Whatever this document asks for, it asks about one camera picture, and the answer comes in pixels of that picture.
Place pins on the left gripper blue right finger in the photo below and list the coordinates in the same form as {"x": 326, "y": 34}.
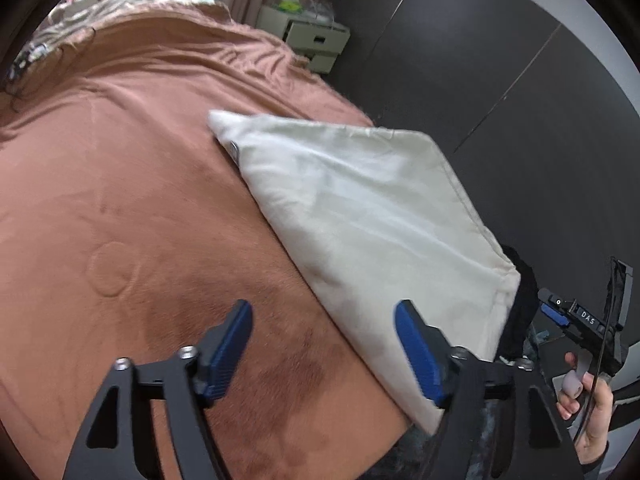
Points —
{"x": 455, "y": 381}

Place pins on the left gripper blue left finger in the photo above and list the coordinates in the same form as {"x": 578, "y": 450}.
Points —
{"x": 195, "y": 379}

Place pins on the cream white jacket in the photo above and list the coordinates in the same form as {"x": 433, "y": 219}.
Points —
{"x": 370, "y": 217}

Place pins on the orange brown bed blanket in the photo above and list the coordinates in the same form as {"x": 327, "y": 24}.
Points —
{"x": 127, "y": 231}

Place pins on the white bedside drawer cabinet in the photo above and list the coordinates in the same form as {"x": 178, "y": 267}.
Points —
{"x": 321, "y": 41}

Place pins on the green item on cabinet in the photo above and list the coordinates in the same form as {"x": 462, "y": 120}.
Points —
{"x": 290, "y": 6}

